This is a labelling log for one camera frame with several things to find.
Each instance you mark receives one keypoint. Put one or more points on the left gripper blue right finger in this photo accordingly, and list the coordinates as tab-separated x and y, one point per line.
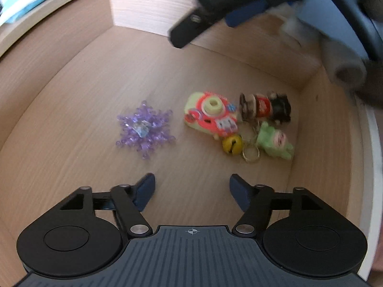
241	191

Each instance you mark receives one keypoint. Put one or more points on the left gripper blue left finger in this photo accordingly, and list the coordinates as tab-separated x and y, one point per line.
143	191

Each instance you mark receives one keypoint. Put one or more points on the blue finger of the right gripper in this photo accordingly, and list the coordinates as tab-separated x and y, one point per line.
244	13

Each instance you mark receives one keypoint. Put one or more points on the yellow bell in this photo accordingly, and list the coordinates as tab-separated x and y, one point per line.
232	145

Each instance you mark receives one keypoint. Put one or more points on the green pig figurine keychain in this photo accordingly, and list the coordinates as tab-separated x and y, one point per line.
274	142

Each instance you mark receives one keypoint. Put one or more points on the purple bead snowflake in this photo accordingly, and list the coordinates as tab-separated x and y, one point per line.
145	130

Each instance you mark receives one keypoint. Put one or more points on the pink green toy camera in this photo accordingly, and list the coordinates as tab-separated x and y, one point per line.
212	114

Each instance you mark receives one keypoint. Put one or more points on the red black doll keychain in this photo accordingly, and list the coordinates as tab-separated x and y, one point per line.
273	107

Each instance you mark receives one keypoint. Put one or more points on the wooden drawer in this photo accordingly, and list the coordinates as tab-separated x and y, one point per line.
71	67

